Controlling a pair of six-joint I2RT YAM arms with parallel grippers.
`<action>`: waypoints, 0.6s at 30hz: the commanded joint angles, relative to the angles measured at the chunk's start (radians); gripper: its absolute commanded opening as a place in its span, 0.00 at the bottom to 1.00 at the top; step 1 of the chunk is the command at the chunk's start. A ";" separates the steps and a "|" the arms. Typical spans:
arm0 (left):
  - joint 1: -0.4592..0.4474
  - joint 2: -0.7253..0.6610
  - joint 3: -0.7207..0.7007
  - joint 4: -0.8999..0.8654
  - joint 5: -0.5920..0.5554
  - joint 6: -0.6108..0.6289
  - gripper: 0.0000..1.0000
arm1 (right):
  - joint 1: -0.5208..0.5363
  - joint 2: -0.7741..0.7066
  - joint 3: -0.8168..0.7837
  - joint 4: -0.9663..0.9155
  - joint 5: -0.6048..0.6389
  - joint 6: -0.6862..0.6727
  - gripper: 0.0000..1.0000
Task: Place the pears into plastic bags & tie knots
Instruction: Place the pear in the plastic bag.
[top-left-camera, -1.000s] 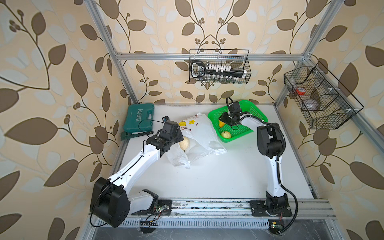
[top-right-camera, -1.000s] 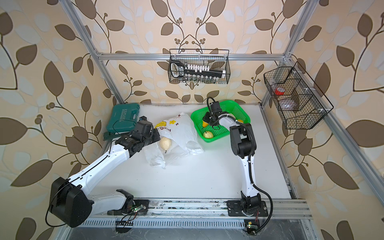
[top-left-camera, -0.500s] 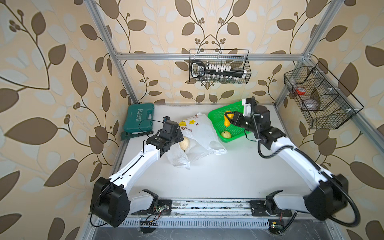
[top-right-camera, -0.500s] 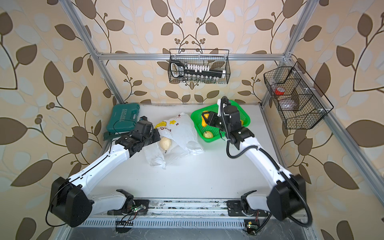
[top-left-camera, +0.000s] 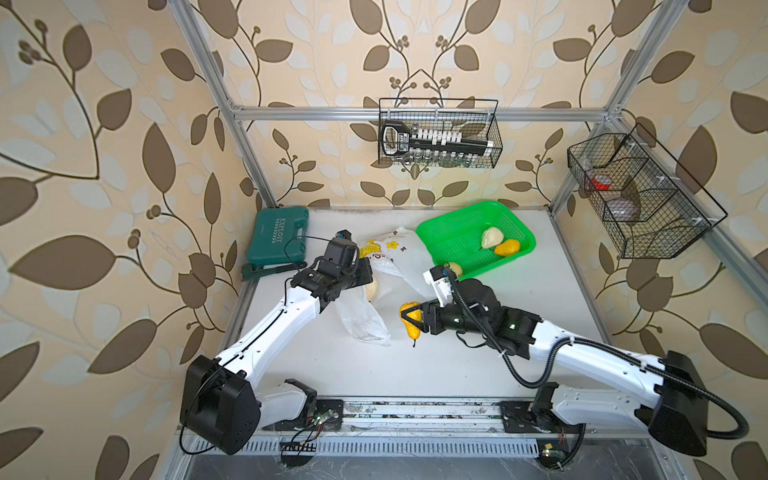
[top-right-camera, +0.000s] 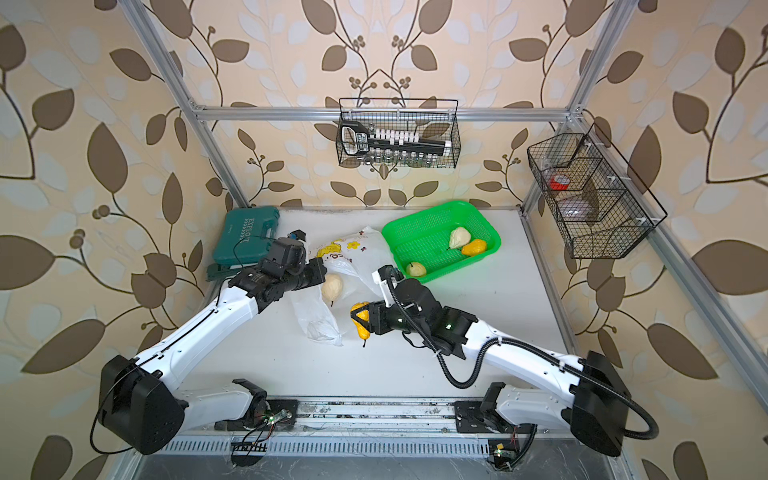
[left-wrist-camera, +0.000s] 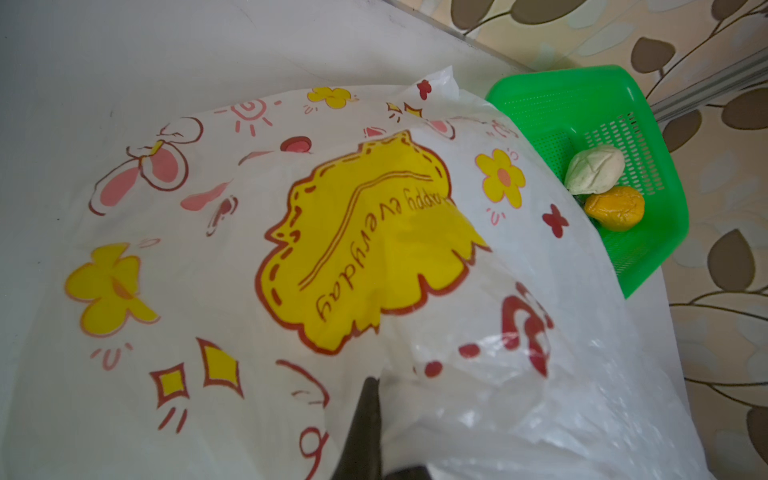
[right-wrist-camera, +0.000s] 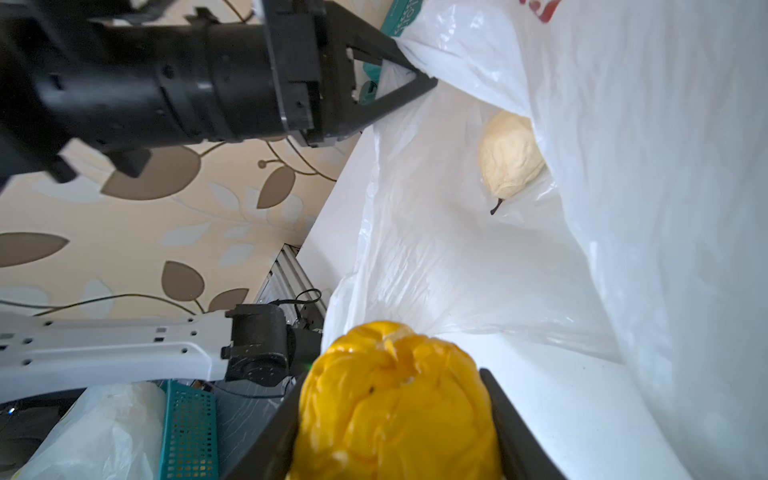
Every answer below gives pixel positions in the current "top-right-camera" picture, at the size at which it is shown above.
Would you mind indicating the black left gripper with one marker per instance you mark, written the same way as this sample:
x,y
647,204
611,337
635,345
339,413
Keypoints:
x,y
317,272

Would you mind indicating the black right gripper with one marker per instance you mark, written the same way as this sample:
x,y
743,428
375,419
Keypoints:
x,y
379,312

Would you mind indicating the yellow pear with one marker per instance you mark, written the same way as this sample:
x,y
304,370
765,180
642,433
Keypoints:
x,y
361,317

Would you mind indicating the pale white pear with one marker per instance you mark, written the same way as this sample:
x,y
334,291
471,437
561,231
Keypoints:
x,y
332,289

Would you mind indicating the white printed plastic bag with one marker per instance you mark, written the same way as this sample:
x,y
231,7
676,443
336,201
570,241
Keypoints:
x,y
355,258

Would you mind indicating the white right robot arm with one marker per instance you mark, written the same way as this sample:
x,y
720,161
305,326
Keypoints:
x,y
585,394

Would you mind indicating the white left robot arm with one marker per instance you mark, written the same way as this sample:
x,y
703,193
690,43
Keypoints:
x,y
141,398

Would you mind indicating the green plastic tool case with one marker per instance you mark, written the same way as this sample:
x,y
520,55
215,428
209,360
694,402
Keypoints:
x,y
246,236

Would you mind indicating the yellow-green pear in basket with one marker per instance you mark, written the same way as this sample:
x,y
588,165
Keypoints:
x,y
416,269

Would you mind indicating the green plastic basket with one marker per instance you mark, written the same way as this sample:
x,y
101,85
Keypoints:
x,y
424,237

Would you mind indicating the pale pear at back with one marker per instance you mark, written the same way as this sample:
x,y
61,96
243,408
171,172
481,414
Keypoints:
x,y
459,237

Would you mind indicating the yellow-brown pear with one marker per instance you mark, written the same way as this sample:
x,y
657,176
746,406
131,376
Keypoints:
x,y
474,248

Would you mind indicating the red tape roll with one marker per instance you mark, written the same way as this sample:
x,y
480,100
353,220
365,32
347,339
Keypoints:
x,y
559,182

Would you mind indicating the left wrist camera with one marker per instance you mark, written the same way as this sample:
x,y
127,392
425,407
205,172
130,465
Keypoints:
x,y
298,235

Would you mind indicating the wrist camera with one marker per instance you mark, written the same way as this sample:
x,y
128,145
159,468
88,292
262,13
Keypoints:
x,y
298,235
386,273

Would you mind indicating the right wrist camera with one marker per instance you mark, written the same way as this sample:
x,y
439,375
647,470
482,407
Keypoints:
x,y
386,273

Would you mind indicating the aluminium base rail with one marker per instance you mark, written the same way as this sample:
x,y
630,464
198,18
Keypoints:
x,y
367,428

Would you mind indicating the black wire basket back wall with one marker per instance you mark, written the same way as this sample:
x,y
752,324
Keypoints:
x,y
431,118

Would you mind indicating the black wire basket wall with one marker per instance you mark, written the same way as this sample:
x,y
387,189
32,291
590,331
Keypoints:
x,y
625,209
431,118

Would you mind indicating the black wire basket right wall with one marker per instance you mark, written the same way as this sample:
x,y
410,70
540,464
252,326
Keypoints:
x,y
625,209

